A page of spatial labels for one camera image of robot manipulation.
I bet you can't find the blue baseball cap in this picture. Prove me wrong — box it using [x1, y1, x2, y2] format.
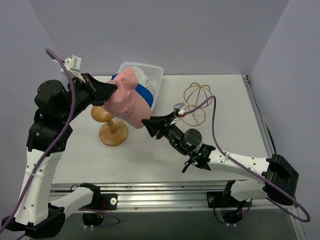
[107, 67, 154, 113]

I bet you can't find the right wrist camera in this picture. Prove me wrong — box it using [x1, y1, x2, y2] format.
[170, 102, 187, 125]

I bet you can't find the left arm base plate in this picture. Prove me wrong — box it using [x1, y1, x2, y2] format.
[81, 193, 118, 211]

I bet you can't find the wooden hat stand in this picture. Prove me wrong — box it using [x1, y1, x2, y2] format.
[90, 106, 128, 147]

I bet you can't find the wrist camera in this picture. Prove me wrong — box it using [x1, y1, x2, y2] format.
[170, 102, 187, 125]
[62, 55, 82, 78]

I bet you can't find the white plastic basket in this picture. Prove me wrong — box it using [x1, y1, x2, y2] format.
[117, 62, 164, 111]

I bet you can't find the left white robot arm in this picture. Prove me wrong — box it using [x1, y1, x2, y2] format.
[1, 73, 117, 239]

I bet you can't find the pink baseball cap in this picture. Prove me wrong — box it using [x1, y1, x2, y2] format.
[102, 66, 153, 129]

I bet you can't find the white bucket hat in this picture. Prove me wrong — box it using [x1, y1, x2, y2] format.
[133, 67, 157, 93]

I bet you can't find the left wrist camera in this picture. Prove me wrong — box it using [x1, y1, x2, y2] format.
[62, 55, 82, 78]

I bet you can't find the gold wire hat stand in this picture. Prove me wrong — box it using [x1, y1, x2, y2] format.
[183, 82, 213, 127]

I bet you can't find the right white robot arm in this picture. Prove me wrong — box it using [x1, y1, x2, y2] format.
[141, 112, 299, 207]

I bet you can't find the aluminium mounting rail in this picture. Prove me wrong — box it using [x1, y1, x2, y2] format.
[49, 183, 276, 215]

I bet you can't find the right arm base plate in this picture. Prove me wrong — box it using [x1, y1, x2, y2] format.
[206, 191, 252, 209]

